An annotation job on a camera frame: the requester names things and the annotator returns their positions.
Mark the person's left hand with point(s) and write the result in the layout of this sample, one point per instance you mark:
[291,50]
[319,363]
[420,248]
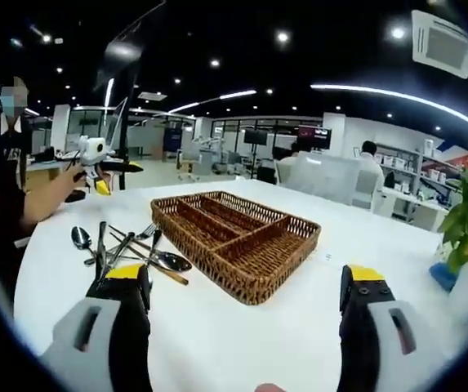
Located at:
[72,176]

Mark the black screen on stand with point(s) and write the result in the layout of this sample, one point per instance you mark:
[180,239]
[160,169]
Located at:
[255,136]

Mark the black office chair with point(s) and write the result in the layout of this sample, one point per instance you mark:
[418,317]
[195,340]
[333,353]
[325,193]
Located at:
[266,175]

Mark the brown wicker storage tray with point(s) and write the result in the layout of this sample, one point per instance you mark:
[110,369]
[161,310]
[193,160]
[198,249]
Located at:
[258,261]

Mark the silver table knife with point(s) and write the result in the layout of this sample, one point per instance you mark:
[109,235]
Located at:
[101,245]
[121,247]

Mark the round ceiling spotlights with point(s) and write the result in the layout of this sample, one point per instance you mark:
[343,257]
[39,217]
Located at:
[282,36]

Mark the black computer mouse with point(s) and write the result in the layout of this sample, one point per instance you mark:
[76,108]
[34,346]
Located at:
[75,196]

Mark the white office desk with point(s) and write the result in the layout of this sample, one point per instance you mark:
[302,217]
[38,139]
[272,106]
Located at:
[417,208]

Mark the dark blue banner stand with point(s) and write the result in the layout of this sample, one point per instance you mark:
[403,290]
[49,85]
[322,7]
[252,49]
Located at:
[173,141]

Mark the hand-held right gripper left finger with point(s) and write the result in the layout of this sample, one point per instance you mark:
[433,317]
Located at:
[127,326]

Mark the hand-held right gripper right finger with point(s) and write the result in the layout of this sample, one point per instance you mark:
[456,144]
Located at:
[360,326]

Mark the straight ceiling light strip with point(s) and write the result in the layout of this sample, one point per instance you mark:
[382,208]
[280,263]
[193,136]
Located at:
[237,95]

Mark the blue packet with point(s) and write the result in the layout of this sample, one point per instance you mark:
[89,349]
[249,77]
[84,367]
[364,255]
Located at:
[442,277]

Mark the white robot workstation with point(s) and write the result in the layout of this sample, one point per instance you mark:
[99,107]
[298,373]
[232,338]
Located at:
[207,159]

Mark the small ceiling vent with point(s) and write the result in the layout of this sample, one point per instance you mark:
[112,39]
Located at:
[152,96]

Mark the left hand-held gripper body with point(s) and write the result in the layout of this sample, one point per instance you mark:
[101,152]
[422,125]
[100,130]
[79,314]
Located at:
[94,149]

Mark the curved ceiling light strip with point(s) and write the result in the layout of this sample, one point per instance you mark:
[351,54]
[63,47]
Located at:
[340,87]

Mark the person's right hand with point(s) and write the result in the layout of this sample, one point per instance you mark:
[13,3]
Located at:
[270,388]

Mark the brown wooden chopstick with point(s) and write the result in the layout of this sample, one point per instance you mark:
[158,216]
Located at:
[133,249]
[180,279]

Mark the white storage shelf with boxes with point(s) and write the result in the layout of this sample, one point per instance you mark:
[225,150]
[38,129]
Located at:
[405,163]

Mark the wall screen with red picture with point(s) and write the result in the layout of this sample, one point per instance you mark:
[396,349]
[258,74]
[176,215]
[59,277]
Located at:
[315,138]

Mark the white ceiling air conditioner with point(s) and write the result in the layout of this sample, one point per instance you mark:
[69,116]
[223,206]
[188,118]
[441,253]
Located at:
[442,45]

